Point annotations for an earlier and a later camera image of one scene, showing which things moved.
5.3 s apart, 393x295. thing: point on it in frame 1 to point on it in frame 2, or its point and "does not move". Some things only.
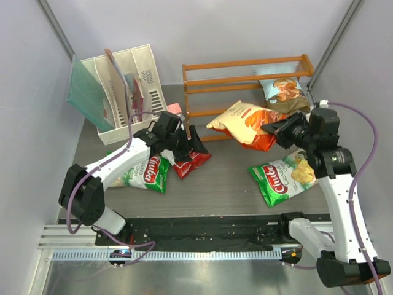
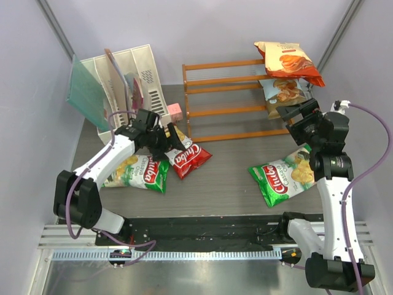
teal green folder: x=85 y=95 does not move
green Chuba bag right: x=281 y=179 does not move
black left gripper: x=183 y=155 to x=159 y=153
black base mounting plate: x=199 y=232 does not move
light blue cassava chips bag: x=286 y=94 does not move
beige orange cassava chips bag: x=244 y=121 to x=288 y=60
